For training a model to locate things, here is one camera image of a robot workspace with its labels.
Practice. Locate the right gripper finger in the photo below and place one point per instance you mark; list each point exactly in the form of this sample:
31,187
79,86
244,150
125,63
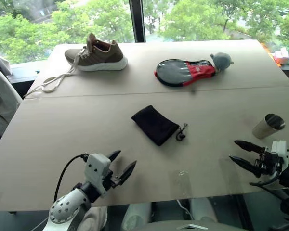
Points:
243,164
249,145

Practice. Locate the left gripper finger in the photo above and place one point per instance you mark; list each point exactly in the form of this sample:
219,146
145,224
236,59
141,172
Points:
128,171
114,154

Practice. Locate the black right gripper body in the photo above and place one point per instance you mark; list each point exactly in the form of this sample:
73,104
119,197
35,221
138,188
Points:
267,162

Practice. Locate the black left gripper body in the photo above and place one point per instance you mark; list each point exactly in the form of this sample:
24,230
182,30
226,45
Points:
112,180

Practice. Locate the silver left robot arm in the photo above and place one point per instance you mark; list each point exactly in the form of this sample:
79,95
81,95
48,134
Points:
63,209

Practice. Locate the stainless steel cup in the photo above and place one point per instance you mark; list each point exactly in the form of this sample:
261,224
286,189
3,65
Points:
267,126

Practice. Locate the white rounded robot leg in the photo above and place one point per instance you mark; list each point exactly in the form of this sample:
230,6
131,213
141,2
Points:
137,215
203,209

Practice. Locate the black table leg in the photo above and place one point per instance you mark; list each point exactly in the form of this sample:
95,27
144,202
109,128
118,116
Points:
244,211

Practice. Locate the clear tape patch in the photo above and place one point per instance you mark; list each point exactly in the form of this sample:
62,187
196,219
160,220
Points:
179,181

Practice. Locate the grey plush toy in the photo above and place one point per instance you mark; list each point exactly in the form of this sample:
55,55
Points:
222,61

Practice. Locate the pink box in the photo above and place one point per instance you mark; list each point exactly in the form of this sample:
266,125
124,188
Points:
281,56

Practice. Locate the brown sneaker with white laces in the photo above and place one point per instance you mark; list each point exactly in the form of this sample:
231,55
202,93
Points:
98,57

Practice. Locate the red grey racket cover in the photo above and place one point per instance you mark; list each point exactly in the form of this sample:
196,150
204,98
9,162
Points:
183,72

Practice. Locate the white garment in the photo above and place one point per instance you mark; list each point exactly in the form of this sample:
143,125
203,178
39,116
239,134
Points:
1,96

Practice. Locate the black window mullion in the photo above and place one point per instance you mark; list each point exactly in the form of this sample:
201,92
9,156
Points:
137,21

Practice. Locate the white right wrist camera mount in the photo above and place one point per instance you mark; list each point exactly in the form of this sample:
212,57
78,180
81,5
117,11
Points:
279,150

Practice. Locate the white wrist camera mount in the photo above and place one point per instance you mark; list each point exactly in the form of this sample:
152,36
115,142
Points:
279,150
96,168

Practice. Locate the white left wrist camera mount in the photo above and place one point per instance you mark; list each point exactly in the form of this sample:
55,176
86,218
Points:
96,168

